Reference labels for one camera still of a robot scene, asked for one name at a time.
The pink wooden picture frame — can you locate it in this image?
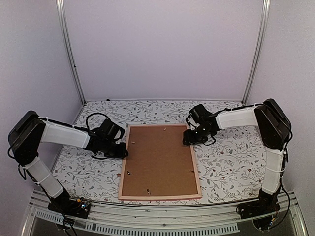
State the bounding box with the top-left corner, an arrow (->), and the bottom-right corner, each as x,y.
118,123 -> 203,201

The brown backing board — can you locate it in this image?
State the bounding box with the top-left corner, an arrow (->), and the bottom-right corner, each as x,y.
121,125 -> 199,196

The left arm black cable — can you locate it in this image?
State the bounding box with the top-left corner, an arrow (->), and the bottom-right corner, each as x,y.
85,112 -> 109,131

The left aluminium post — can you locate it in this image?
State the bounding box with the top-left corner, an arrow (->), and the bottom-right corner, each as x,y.
56,0 -> 86,105

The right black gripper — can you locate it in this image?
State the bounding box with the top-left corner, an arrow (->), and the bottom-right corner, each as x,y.
183,125 -> 212,146

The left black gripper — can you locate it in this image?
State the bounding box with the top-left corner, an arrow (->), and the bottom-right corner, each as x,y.
101,139 -> 128,159

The floral table mat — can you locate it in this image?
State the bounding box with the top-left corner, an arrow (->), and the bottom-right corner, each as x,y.
53,100 -> 267,206

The front aluminium rail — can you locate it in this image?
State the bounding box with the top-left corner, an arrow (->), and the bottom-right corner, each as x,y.
21,202 -> 309,236

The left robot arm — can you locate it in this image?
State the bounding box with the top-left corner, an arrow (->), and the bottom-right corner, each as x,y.
7,110 -> 128,214

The aluminium post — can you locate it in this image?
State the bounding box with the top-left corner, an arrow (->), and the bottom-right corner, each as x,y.
242,0 -> 271,104
56,0 -> 86,105

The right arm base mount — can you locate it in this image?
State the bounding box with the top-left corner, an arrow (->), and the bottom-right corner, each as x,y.
236,200 -> 280,231

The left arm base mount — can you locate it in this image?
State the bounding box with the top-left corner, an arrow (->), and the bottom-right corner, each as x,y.
48,197 -> 91,219

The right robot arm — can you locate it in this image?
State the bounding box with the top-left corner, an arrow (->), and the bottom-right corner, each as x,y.
183,98 -> 293,218

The right aluminium post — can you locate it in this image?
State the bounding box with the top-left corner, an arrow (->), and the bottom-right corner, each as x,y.
242,0 -> 271,104

